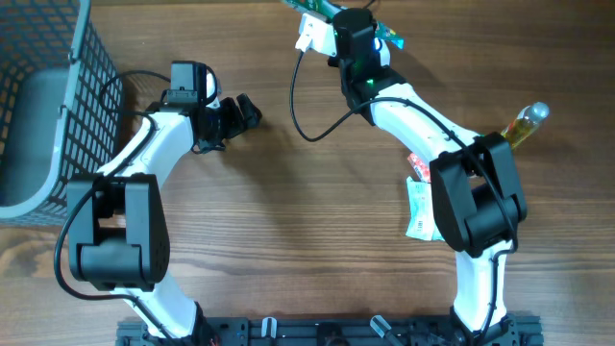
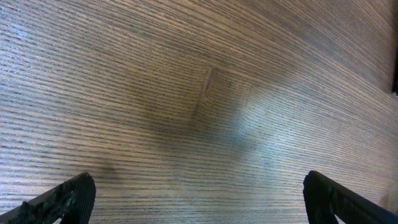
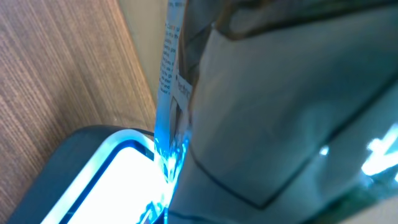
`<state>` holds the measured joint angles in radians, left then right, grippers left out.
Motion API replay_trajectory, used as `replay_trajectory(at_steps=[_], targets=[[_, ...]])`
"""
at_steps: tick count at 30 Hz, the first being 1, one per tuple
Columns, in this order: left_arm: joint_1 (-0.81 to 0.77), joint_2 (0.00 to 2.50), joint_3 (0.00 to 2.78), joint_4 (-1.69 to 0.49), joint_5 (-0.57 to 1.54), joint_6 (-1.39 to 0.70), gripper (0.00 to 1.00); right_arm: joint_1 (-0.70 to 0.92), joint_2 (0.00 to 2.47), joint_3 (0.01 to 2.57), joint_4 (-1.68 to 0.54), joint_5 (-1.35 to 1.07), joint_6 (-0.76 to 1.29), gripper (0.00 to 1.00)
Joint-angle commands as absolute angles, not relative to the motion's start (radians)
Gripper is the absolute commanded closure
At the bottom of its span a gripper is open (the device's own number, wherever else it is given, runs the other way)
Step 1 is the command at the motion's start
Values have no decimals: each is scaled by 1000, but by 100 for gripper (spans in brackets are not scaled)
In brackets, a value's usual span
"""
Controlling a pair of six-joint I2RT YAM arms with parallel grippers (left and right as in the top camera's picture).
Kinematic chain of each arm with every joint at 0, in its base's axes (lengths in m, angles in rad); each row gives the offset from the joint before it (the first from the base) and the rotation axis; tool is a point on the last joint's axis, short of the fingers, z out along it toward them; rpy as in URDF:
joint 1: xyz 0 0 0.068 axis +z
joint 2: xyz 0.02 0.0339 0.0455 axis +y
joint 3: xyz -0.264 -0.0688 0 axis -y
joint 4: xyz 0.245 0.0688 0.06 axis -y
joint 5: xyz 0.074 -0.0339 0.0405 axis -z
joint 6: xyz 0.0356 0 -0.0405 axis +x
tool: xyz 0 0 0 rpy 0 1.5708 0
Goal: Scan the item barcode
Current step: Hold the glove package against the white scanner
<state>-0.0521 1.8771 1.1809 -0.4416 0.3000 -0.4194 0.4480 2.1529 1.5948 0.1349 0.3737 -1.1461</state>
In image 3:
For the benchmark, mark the green glove package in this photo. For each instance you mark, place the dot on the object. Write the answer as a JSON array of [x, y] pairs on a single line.
[[277, 111]]

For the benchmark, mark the white barcode scanner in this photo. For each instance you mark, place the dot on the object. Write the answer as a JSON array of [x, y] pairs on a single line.
[[99, 174]]

